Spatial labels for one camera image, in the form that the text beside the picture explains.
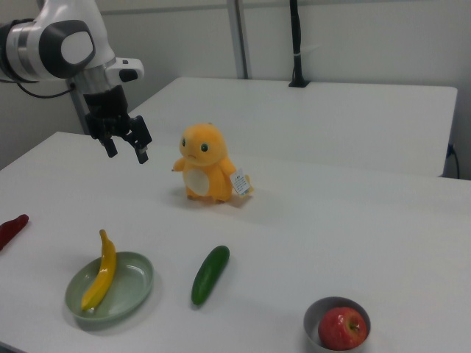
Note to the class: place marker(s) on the pale green oval plate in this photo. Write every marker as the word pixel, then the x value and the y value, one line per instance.
pixel 129 283

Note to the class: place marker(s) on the grey round bowl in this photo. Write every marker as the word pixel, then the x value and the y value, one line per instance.
pixel 312 323

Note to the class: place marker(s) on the black pole with base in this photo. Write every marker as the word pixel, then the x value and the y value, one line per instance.
pixel 296 44

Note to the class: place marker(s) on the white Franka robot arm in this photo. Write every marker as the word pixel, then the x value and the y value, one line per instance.
pixel 48 44

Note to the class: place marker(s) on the yellow toy banana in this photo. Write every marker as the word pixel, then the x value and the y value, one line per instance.
pixel 103 272

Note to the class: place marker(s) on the red apple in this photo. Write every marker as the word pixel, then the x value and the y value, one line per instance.
pixel 342 329

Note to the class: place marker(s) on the orange plush dinosaur toy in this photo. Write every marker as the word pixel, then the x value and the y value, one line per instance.
pixel 204 158

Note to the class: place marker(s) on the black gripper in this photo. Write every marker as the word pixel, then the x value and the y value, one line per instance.
pixel 106 104

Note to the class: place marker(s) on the green cucumber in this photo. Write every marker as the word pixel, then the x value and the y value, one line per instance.
pixel 209 276

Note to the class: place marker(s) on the white paper toy tag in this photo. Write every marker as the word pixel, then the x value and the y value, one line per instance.
pixel 240 182

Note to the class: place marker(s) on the red chili pepper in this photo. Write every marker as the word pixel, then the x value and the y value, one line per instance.
pixel 13 228

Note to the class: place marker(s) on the grey aluminium wall post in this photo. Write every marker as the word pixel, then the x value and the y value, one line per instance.
pixel 241 36

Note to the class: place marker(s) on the white side table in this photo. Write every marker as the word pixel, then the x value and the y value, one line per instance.
pixel 312 121

